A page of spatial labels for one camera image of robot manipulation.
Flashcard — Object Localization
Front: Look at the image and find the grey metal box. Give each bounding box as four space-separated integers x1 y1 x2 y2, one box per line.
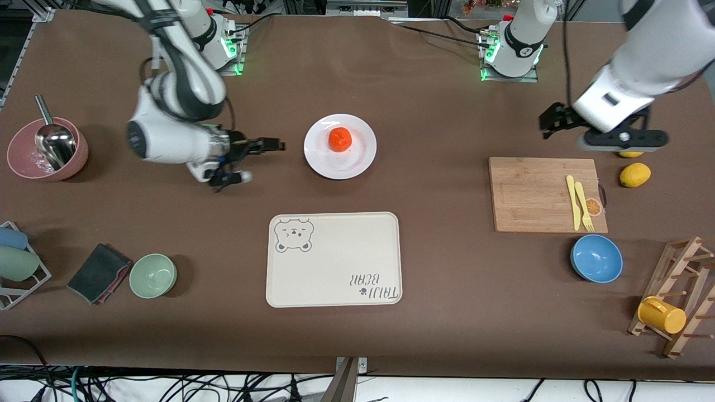
327 0 408 17

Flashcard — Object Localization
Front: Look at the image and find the light blue cup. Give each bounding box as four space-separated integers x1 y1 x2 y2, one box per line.
0 227 28 251

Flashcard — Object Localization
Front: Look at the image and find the pale green cup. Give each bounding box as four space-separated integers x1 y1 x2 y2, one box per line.
0 246 41 283

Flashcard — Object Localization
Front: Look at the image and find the cream bear print tray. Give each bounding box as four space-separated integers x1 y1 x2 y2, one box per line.
265 211 403 309

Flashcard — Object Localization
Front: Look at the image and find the yellow plastic cup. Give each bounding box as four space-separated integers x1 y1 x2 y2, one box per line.
637 296 687 335

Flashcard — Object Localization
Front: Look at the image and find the blue bowl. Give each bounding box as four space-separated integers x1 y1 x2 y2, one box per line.
570 234 624 284

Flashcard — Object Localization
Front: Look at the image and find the white wire rack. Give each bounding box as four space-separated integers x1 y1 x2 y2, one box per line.
0 221 53 311

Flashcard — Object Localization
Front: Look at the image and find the black base power cable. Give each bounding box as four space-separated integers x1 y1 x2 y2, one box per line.
226 14 275 34
389 20 493 48

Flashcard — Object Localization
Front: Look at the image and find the white round plate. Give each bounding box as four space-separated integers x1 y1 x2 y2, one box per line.
303 113 378 180

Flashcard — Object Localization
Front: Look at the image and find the dark grey folded cloth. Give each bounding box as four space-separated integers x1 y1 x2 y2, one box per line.
67 243 134 305

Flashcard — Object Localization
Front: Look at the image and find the pink bowl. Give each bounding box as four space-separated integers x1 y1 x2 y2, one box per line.
7 117 89 181

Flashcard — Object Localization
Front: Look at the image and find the light green bowl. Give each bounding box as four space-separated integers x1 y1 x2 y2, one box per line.
128 253 178 300

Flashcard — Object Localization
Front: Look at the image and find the grey angled pole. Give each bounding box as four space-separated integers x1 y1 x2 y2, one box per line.
320 357 359 402

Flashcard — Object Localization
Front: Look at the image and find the orange mandarin fruit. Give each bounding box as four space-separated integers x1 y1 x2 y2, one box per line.
328 127 353 152

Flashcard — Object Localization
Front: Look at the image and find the yellow plastic fork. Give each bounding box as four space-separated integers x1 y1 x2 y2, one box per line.
574 181 595 232

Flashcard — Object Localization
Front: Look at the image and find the metal scoop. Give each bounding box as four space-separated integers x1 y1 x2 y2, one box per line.
35 95 77 171

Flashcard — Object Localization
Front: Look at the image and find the yellow plastic knife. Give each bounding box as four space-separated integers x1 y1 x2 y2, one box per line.
566 175 581 231

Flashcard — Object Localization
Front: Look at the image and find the wooden cup rack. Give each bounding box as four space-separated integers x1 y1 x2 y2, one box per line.
627 236 715 359

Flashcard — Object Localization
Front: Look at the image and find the bamboo cutting board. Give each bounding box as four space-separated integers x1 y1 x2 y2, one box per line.
489 156 609 234

